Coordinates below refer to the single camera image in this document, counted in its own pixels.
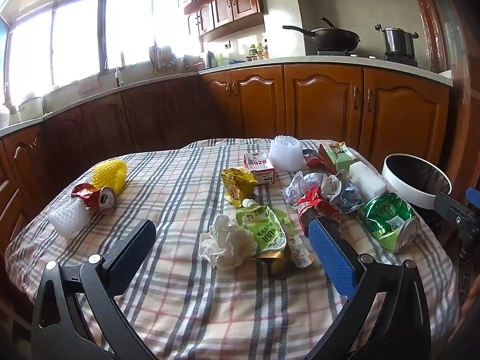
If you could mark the white kitchen countertop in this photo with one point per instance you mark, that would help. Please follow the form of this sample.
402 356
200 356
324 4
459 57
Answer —
318 60

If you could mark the white blue wrapper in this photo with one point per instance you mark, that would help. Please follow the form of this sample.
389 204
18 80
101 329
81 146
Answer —
343 195

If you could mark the electric kettle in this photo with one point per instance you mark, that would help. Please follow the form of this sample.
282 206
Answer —
211 60

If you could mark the crumpled red wrapper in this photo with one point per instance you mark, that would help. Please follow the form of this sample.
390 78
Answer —
315 202

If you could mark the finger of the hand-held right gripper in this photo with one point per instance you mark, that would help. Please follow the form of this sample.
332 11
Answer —
452 210
473 195

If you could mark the sink faucet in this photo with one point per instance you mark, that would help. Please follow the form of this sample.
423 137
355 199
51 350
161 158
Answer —
107 63

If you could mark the white foam block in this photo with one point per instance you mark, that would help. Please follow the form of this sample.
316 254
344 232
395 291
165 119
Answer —
369 180

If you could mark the white enamel pot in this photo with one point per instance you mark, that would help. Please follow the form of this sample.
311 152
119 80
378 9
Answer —
30 108

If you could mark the dish soap bottle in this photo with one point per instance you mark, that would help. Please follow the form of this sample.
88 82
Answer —
119 77

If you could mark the utensil rack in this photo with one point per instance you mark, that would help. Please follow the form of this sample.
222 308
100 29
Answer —
161 60

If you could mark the gold foil wrapper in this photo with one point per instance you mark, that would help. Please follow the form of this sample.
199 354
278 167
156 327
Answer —
279 266

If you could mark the wooden lower cabinets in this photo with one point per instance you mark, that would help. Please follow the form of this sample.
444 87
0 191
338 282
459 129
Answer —
322 101

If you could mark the pink milk carton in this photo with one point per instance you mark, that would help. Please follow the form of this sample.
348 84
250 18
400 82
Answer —
260 168

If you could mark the kitchen window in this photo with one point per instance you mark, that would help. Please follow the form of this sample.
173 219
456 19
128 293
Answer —
75 41

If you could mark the green milk carton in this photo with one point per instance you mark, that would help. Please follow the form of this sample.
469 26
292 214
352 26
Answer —
339 155

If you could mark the wooden upper cabinets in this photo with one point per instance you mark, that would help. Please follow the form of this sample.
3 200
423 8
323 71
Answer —
225 0

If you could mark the yellow snack wrapper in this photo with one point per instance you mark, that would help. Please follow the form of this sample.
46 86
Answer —
236 180

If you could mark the wooden cabinets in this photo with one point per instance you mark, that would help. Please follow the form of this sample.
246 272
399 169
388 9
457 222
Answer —
225 0
322 101

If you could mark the condiment bottle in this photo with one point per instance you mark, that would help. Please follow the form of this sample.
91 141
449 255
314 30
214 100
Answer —
266 49

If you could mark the green juice pouch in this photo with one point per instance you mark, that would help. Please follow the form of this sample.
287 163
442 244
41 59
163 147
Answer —
262 228

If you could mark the plaid tablecloth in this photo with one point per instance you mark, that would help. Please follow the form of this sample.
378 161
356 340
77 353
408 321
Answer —
180 180

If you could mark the crumpled white tissue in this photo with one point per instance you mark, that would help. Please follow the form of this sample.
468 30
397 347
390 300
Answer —
228 243

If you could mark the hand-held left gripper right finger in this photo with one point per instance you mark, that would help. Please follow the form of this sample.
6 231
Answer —
332 258

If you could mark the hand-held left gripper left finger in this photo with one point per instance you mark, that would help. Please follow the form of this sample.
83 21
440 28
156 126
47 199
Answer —
131 249

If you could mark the yellow foam fruit net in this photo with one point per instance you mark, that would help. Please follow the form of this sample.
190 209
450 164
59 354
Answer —
108 174

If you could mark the white plastic tube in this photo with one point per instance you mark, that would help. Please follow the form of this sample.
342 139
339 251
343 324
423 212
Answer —
298 251

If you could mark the wooden door frame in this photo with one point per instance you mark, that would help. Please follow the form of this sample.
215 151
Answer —
442 45

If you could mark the crushed red can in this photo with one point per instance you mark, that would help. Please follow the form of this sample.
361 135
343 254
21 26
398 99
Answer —
88 195

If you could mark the crushed green can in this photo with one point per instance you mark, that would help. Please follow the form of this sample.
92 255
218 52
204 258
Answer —
390 217

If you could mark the condiment jar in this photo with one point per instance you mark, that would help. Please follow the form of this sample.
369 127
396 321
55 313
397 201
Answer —
260 53
252 53

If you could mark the steel cooking pot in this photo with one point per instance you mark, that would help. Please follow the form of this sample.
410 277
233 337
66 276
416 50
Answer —
399 43

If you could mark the crumpled grey white paper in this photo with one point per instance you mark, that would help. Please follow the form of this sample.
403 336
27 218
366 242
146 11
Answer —
300 185

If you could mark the small white foam fruit net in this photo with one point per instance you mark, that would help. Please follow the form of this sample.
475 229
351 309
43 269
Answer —
69 219

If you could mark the large white foam fruit net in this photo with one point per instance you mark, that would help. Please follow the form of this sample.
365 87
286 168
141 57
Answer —
287 152

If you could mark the black wok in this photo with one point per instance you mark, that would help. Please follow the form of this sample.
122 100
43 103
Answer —
333 39

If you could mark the white waste bin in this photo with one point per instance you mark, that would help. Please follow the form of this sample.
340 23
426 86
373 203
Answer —
416 174

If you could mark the gas stove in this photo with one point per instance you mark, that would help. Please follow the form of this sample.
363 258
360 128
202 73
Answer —
401 60

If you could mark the red snack packet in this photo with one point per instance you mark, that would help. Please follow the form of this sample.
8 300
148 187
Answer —
313 163

